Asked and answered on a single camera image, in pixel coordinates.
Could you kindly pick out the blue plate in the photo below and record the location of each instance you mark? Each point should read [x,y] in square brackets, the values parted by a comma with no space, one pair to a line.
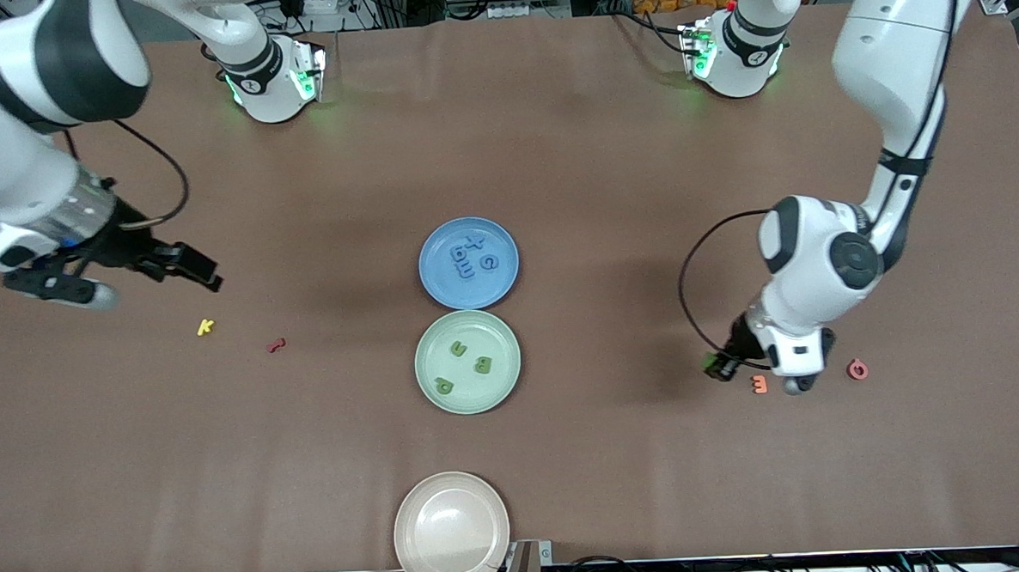
[445,284]

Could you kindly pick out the blue foam letter X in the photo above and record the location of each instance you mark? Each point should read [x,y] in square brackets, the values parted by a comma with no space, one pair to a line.
[473,240]

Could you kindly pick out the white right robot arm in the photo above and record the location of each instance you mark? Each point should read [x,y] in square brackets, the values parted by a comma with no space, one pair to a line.
[4,127]

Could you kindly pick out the beige plate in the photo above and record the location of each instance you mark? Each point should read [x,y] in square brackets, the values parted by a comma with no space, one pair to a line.
[451,533]

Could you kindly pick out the green foam letter B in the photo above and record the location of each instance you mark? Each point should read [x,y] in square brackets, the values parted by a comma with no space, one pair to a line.
[484,364]

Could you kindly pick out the orange foam letter E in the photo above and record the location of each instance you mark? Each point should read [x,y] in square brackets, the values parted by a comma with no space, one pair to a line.
[759,384]

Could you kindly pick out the green plate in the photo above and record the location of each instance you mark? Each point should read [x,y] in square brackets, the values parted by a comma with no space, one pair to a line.
[462,391]

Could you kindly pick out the dark green foam letter J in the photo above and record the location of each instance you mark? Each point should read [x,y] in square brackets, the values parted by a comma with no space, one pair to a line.
[459,348]

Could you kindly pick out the blue foam letter Q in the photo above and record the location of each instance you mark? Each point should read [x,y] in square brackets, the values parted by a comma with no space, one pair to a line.
[452,255]

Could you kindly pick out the pink foam letter G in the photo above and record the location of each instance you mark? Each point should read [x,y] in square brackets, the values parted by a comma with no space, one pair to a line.
[850,371]

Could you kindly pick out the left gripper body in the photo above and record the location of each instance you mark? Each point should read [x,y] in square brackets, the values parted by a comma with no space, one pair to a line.
[740,338]

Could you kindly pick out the blue foam letter E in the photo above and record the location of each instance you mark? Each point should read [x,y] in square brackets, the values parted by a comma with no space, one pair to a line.
[466,271]

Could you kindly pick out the green foam letter P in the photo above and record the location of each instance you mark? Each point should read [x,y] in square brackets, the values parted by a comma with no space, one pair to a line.
[445,385]

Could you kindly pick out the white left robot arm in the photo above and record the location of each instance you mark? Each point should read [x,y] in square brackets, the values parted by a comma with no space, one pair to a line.
[818,264]

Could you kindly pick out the white power strip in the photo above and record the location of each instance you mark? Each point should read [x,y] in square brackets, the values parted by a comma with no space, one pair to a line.
[316,0]

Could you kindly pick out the dark red foam letter I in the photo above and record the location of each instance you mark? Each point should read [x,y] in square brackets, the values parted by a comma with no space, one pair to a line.
[276,345]

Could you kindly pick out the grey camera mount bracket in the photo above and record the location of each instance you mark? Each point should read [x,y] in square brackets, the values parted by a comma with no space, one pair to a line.
[526,569]

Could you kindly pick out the yellow foam letter K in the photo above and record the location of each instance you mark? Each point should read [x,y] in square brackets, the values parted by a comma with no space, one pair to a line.
[205,327]

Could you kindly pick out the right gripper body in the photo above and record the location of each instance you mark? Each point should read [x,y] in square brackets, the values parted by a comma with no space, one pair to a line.
[127,243]

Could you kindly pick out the blue foam letter G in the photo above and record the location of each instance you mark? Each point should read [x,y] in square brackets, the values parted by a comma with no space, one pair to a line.
[484,265]

